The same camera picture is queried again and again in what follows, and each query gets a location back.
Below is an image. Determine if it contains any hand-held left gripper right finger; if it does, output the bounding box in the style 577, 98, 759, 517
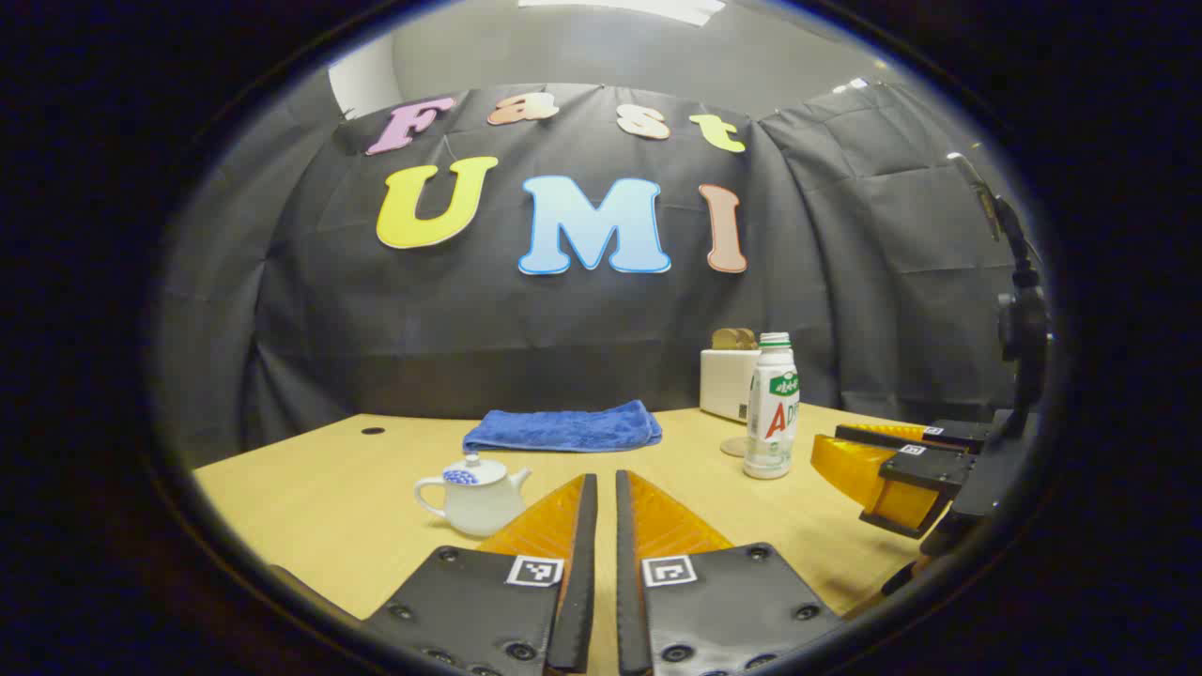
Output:
615, 469, 846, 676

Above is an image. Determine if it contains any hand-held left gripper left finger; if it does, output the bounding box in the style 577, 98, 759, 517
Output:
362, 473, 599, 676

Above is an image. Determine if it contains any white ceramic teacup with spout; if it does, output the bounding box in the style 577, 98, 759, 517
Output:
414, 465, 532, 538

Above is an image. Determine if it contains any white green-label water bottle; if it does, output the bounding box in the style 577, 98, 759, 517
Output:
743, 332, 801, 480

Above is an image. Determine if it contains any blue folded towel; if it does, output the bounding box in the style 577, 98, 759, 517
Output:
462, 400, 663, 453

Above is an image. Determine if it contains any white toaster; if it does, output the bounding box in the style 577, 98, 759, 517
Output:
700, 348, 763, 423

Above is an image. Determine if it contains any black backdrop cloth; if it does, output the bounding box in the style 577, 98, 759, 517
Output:
155, 83, 1034, 470

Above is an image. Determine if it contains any ceiling light panel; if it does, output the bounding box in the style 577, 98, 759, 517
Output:
516, 0, 726, 26

